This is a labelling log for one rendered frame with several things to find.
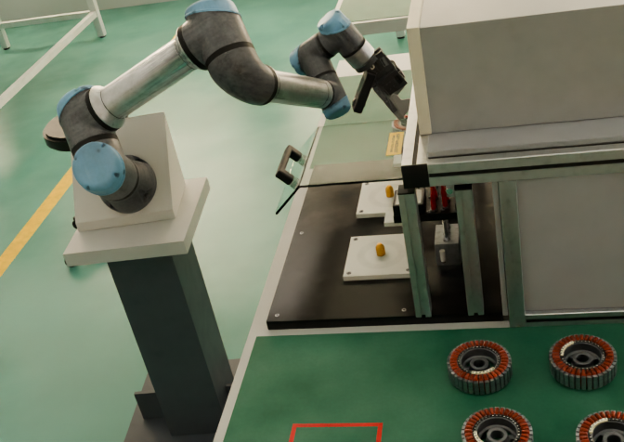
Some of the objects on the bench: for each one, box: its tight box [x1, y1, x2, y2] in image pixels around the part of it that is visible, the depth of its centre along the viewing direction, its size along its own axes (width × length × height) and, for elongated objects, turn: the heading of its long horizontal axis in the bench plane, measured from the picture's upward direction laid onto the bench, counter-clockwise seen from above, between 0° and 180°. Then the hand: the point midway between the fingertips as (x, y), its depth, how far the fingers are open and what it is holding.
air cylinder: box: [435, 224, 462, 266], centre depth 180 cm, size 5×8×6 cm
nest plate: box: [343, 234, 410, 281], centre depth 184 cm, size 15×15×1 cm
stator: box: [447, 340, 513, 395], centre depth 151 cm, size 11×11×4 cm
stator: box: [549, 334, 618, 390], centre depth 148 cm, size 11×11×4 cm
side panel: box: [499, 172, 624, 327], centre depth 151 cm, size 28×3×32 cm, turn 97°
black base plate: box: [267, 182, 503, 330], centre depth 195 cm, size 47×64×2 cm
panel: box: [492, 182, 508, 316], centre depth 181 cm, size 1×66×30 cm, turn 7°
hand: (403, 116), depth 233 cm, fingers open, 14 cm apart
